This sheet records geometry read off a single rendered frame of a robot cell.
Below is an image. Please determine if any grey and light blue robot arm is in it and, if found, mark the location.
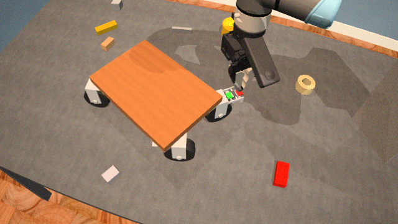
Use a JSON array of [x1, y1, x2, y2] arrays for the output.
[[234, 0, 342, 88]]

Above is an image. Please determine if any yellow short cylinder with center hole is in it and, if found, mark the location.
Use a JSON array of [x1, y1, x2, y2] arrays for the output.
[[221, 17, 234, 36]]

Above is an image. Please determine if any red toy brick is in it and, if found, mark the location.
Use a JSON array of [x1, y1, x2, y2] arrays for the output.
[[273, 161, 289, 188]]

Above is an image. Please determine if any orange wooden dolly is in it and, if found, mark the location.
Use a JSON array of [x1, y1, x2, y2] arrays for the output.
[[84, 40, 244, 162]]

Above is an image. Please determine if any pale pink rectangular block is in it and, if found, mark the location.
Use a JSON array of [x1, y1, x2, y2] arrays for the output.
[[102, 166, 121, 184]]

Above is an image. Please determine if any yellow rectangular block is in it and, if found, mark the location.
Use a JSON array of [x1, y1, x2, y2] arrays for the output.
[[95, 21, 118, 35]]

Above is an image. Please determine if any tan roll of masking tape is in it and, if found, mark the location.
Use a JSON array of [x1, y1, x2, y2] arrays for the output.
[[295, 75, 315, 95]]

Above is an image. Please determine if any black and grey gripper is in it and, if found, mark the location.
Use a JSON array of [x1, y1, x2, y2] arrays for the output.
[[221, 22, 266, 92]]

